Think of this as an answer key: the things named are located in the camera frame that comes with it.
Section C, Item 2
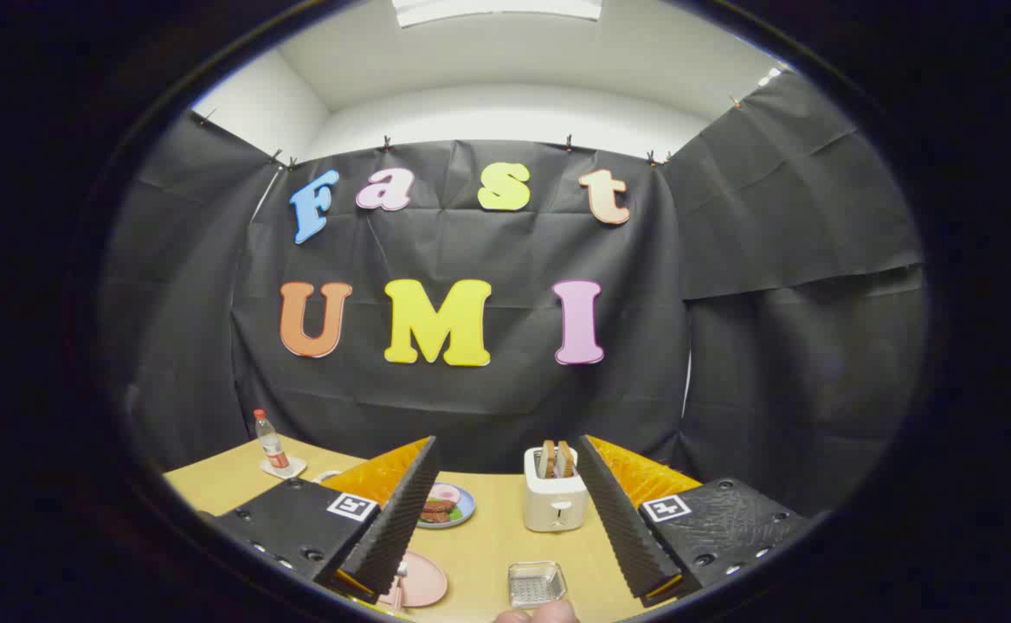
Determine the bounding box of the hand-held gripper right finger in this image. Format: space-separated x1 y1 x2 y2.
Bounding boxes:
575 434 818 607

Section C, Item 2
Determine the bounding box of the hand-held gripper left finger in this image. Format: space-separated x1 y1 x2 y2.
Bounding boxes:
207 435 441 605

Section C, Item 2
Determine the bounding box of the white toaster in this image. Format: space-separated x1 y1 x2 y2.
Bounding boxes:
523 446 590 533

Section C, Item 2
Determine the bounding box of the blue plate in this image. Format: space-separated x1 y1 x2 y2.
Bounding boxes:
416 482 476 530

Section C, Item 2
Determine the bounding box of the pink plate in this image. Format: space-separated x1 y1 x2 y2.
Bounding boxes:
380 551 448 608

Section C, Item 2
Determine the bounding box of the clear bottle with red label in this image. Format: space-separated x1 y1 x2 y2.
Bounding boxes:
253 409 290 471

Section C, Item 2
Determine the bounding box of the black backdrop cloth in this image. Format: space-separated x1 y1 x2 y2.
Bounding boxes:
99 74 931 520

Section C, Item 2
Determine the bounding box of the ceiling light panel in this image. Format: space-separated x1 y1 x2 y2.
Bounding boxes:
391 0 603 27

